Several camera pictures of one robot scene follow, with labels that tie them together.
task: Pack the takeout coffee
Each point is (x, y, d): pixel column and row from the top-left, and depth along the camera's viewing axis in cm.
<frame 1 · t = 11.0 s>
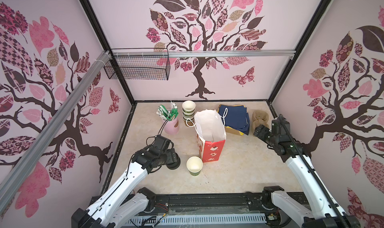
left hand: (168, 159, 78), fingers open
right hand: (262, 129, 78), fingers open
stack of green paper cups: (188, 112, 93), point 17 cm above the table
navy blue paper bags stack: (235, 118, 108), point 3 cm above the table
pink plastic straw holder cup: (171, 127, 98), point 7 cm above the table
green paper coffee cup: (194, 165, 86), point 3 cm above the table

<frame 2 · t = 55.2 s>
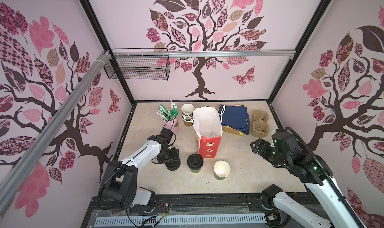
left hand: (172, 161, 85), fingers open
right hand: (255, 145, 68), fingers open
black plastic cup lid: (195, 161, 78), point 13 cm above the table
green paper coffee cup 2: (221, 169, 83), point 5 cm above the table
the other named things where they were.

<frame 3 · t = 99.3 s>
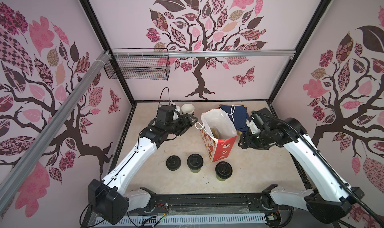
left hand: (195, 124, 73), fingers open
right hand: (244, 143, 69), fingers open
red white paper takeout bag: (223, 148, 76), point 19 cm above the table
brown pulp cup carrier: (216, 133, 97), point 5 cm above the table
black plastic cup lid 2: (224, 169, 76), point 12 cm above the table
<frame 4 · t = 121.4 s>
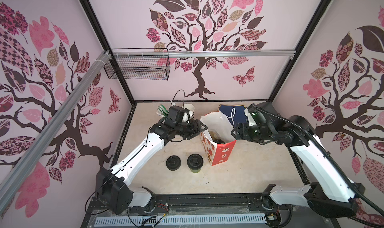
left hand: (204, 132, 73), fingers open
right hand: (237, 132, 63), fingers open
